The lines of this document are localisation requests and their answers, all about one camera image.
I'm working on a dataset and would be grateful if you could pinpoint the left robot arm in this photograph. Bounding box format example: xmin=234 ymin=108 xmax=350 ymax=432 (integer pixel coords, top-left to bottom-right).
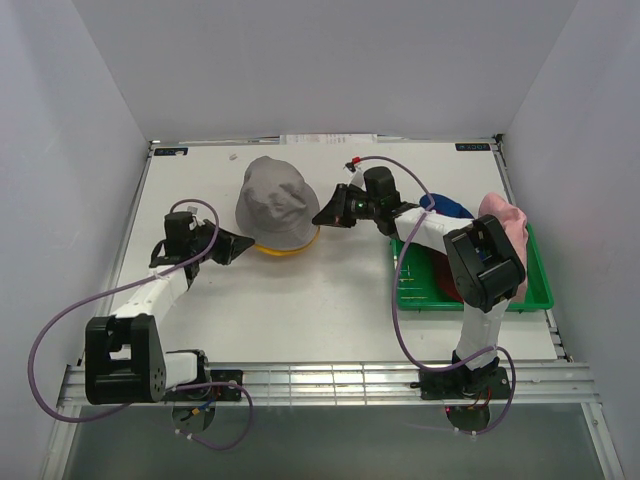
xmin=85 ymin=211 xmax=255 ymax=405

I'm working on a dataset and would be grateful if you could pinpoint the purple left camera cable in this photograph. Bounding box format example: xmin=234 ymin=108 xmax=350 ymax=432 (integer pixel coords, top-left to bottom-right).
xmin=27 ymin=198 xmax=255 ymax=452

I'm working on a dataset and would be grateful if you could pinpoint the pink hat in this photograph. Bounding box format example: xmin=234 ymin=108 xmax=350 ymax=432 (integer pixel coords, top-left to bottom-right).
xmin=478 ymin=191 xmax=531 ymax=305

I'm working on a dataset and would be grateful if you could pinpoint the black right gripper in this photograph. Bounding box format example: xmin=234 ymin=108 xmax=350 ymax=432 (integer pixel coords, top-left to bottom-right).
xmin=312 ymin=184 xmax=379 ymax=229

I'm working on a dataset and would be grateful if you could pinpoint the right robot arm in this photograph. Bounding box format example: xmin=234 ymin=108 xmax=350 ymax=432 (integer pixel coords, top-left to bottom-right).
xmin=313 ymin=162 xmax=526 ymax=399

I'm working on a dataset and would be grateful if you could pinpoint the paper label strip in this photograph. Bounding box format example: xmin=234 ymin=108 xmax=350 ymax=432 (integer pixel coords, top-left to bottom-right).
xmin=280 ymin=133 xmax=378 ymax=145

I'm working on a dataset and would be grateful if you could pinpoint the green plastic tray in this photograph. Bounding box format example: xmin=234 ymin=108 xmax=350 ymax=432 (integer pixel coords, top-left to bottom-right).
xmin=397 ymin=224 xmax=554 ymax=313

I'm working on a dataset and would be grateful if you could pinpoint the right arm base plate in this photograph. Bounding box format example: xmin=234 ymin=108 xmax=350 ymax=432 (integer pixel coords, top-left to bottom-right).
xmin=410 ymin=365 xmax=511 ymax=400

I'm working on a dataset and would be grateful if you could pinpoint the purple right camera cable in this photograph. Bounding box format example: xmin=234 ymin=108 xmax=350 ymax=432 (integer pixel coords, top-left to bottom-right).
xmin=352 ymin=153 xmax=517 ymax=437

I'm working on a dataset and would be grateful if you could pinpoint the dark red beanie hat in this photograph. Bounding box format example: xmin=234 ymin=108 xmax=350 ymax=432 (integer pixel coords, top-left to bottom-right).
xmin=429 ymin=250 xmax=463 ymax=303

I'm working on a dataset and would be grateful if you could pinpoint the blue beanie hat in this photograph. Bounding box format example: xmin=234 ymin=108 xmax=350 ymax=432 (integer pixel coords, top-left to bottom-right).
xmin=419 ymin=193 xmax=474 ymax=219

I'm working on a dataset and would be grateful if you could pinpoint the yellow bucket hat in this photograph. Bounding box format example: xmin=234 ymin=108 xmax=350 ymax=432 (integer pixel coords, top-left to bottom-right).
xmin=253 ymin=227 xmax=320 ymax=258

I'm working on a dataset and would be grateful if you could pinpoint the purple camera cable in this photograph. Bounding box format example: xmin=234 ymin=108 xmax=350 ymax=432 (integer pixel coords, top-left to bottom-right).
xmin=27 ymin=198 xmax=255 ymax=452
xmin=352 ymin=153 xmax=517 ymax=437

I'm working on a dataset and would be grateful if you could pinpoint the aluminium front rail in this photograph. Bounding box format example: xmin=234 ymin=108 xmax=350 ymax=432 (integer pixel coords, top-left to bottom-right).
xmin=55 ymin=362 xmax=601 ymax=409

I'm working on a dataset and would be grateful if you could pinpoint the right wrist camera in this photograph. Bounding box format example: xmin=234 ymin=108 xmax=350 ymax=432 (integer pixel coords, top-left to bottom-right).
xmin=344 ymin=157 xmax=364 ymax=190

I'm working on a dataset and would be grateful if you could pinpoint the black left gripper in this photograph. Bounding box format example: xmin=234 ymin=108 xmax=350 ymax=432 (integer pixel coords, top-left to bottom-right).
xmin=189 ymin=219 xmax=254 ymax=266

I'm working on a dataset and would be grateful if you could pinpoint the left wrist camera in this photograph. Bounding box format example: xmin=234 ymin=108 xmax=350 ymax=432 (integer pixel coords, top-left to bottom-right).
xmin=185 ymin=206 xmax=204 ymax=231

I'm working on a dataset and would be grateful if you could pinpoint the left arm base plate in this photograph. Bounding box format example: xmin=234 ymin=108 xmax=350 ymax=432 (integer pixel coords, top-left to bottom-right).
xmin=163 ymin=369 xmax=244 ymax=403

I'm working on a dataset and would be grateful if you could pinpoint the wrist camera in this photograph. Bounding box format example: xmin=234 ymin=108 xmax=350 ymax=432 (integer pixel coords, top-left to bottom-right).
xmin=344 ymin=157 xmax=364 ymax=190
xmin=185 ymin=206 xmax=204 ymax=231

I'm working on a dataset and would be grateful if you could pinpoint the grey bucket hat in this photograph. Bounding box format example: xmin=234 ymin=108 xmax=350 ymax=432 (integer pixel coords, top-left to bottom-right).
xmin=235 ymin=156 xmax=320 ymax=250

